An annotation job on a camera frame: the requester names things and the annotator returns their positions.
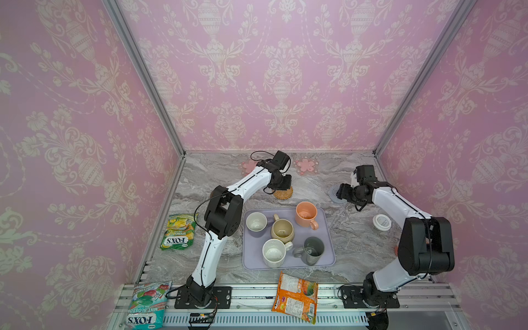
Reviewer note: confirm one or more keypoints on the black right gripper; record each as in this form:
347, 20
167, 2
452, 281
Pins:
343, 192

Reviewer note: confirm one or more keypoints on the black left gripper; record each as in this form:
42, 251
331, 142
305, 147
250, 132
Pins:
288, 177

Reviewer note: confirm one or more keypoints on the blue knitted round coaster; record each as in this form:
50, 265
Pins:
332, 193

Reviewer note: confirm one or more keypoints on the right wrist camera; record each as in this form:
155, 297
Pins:
365, 173

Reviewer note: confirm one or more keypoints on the grey green mug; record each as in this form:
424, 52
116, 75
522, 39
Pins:
311, 251

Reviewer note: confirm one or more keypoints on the mint Fox's candy bag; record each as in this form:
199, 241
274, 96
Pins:
146, 309

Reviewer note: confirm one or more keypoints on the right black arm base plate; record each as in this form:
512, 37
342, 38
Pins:
356, 297

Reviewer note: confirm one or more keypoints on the green Fox's candy bag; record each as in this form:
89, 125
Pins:
179, 233

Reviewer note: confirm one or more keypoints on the lavender mug white inside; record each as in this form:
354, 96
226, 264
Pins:
258, 225

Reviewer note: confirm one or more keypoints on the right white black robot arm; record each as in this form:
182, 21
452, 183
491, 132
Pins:
425, 246

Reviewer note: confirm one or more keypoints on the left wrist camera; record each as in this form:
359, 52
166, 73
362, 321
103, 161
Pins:
281, 160

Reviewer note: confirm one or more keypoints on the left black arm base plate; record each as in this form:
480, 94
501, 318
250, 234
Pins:
219, 297

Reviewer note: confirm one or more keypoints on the orange snack packet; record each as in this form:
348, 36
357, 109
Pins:
296, 297

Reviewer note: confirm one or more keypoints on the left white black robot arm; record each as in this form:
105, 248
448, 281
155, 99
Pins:
222, 220

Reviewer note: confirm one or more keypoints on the pink flower silicone coaster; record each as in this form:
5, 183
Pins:
247, 167

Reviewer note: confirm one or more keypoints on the woven rattan round coaster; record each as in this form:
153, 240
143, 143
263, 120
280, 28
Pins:
284, 195

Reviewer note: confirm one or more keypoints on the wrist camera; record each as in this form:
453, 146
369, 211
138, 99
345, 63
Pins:
281, 160
365, 173

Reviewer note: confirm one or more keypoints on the peach pink mug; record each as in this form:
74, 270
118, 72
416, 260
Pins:
306, 213

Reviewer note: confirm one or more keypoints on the cream yellow mug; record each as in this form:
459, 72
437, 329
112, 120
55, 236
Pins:
282, 229

